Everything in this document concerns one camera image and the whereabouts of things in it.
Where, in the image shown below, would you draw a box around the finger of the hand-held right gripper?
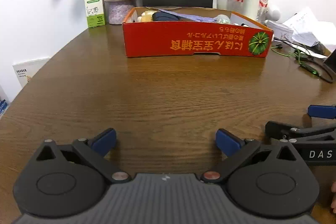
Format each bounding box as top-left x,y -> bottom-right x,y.
265,121 -> 336,144
308,105 -> 336,119

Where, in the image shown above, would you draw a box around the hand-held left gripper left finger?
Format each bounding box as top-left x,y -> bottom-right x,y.
34,127 -> 132,184

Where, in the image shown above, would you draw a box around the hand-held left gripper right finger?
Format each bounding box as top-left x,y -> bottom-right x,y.
201,128 -> 301,184

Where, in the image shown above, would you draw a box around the red cardboard box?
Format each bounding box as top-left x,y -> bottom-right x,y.
122,6 -> 275,59

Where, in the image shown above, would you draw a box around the iridescent plastic wrapper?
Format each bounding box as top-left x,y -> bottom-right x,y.
215,14 -> 231,24

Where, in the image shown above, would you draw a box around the purple knitted cloth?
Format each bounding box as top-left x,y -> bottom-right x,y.
157,9 -> 218,24

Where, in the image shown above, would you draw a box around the yellow white plush toy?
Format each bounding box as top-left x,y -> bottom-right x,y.
137,10 -> 158,22

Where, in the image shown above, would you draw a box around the navy zipper pouch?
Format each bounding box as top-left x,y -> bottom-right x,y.
152,11 -> 184,22

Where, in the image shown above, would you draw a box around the wooden desktop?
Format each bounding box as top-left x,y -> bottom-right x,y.
0,7 -> 336,224

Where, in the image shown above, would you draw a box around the person's right hand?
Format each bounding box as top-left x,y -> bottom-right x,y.
330,181 -> 336,214

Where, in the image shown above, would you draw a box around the white printed papers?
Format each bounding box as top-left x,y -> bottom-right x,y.
282,7 -> 332,56

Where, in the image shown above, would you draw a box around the white printed tin box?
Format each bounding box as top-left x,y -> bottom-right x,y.
266,21 -> 293,42

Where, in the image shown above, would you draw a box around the white box on floor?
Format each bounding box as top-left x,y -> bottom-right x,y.
13,57 -> 50,88

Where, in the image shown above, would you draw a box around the blue printed box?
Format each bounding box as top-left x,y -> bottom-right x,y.
0,98 -> 9,115

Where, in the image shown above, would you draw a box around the white round speaker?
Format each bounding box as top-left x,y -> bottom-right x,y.
265,4 -> 281,22

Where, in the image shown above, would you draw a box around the black cable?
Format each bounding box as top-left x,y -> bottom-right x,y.
272,38 -> 334,83

